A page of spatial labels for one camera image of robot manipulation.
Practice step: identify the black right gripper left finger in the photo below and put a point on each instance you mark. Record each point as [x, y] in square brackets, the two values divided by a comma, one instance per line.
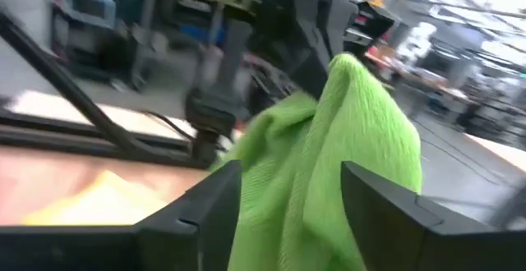
[185, 238]

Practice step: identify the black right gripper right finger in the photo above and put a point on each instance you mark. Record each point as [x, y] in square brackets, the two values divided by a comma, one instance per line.
[394, 230]

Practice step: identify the yellow microfiber towel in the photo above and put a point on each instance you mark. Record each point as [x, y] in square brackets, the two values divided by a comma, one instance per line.
[107, 201]

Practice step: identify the green microfiber towel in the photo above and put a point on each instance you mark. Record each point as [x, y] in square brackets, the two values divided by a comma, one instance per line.
[328, 139]

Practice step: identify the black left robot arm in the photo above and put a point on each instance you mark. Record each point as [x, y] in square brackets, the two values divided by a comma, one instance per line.
[292, 24]

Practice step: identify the black aluminium table frame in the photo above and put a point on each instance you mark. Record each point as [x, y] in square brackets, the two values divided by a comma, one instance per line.
[61, 137]

